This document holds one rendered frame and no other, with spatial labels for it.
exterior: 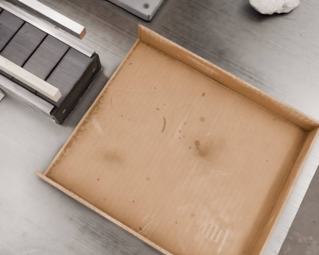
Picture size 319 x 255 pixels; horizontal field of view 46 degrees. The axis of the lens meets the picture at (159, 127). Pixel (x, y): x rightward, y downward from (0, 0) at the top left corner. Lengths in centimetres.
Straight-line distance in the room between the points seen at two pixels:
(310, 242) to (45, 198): 111
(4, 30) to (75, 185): 24
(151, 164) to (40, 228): 17
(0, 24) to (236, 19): 36
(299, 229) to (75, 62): 112
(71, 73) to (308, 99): 36
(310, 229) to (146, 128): 104
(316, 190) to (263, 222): 98
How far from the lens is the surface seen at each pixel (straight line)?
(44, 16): 48
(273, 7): 64
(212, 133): 55
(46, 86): 49
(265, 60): 62
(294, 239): 146
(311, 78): 63
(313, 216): 149
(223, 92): 57
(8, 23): 59
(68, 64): 53
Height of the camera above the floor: 135
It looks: 72 degrees down
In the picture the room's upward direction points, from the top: 10 degrees clockwise
